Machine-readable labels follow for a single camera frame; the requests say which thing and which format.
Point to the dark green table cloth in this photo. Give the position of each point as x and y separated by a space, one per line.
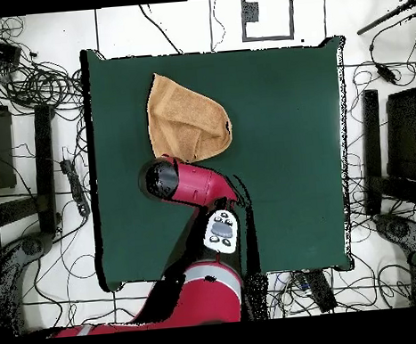
281 155

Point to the grey chair base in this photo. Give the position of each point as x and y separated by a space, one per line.
398 228
31 246

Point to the black tripod rod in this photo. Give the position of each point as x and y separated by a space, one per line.
385 16

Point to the orange terry towel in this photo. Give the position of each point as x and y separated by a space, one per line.
182 120

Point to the black power strip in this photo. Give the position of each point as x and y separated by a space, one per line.
74 182
321 291

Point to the small dark grey square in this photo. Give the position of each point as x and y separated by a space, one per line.
250 11

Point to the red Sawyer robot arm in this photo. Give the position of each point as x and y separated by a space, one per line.
194 183

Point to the black power adapter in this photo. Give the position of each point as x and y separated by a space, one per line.
386 74

